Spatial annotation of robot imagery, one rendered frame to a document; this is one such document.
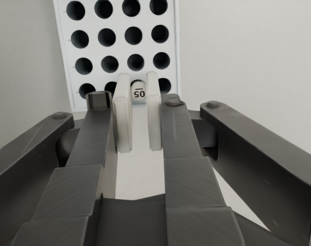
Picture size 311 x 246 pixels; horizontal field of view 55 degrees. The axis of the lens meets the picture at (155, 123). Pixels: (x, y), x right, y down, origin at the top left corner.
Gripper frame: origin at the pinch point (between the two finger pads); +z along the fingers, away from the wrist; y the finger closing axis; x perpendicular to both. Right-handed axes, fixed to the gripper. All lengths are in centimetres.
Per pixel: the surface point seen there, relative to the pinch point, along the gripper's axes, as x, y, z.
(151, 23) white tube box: 4.7, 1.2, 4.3
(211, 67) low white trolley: 0.7, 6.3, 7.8
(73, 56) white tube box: 2.8, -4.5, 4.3
